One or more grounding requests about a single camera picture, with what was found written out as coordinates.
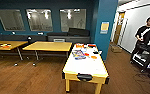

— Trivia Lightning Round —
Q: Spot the orange yellow game box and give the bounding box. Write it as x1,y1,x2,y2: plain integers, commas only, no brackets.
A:
75,43,85,49

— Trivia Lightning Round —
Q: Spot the colourful board game box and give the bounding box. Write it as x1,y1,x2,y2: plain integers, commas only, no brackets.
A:
71,49,87,60

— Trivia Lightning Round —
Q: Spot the dark grey bench sofa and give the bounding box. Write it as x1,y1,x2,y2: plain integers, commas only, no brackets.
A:
0,33,49,43
46,27,91,44

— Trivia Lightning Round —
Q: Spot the red table tennis paddle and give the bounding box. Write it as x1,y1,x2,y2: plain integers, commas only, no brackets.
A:
88,43,97,48

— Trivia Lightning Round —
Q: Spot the yellow air hockey table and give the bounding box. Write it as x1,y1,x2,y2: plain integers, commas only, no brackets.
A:
61,42,111,94

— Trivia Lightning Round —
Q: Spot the interior glass window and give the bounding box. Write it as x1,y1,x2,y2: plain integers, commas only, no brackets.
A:
0,8,26,32
25,8,54,33
59,8,87,33

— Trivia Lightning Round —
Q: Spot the wooden top table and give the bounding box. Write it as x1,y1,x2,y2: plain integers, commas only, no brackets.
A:
0,40,29,61
22,40,73,62

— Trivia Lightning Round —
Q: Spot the brown cardboard box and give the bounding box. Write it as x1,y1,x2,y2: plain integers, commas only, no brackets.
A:
110,44,123,54

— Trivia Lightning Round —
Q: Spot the brown wooden door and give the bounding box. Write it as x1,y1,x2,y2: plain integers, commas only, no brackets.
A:
112,11,126,46

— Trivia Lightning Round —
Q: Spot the black wheeled cart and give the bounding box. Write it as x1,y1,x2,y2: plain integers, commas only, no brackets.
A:
130,43,150,73

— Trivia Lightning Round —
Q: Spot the small orange black object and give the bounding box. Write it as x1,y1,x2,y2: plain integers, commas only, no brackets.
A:
0,43,12,49

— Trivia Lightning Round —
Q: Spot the person in black shirt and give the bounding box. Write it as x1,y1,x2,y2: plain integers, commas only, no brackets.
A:
130,15,150,66

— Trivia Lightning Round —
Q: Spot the yellow wall notice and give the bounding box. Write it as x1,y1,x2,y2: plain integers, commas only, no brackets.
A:
100,21,110,35

